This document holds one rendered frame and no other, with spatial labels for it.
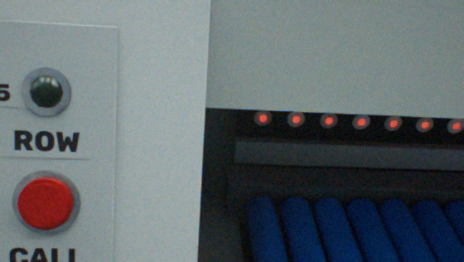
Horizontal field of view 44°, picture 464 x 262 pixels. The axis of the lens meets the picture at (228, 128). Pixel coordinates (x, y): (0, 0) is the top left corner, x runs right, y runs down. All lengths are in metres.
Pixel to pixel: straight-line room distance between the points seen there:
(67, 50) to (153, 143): 0.04
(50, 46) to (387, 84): 0.11
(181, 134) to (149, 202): 0.02
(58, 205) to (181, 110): 0.05
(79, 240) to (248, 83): 0.07
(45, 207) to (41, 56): 0.04
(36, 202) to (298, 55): 0.09
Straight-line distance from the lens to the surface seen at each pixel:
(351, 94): 0.20
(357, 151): 0.37
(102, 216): 0.19
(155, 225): 0.19
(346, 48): 0.19
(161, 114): 0.18
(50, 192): 0.18
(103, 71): 0.18
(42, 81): 0.18
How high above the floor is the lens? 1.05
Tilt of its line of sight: 11 degrees down
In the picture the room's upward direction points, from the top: 3 degrees clockwise
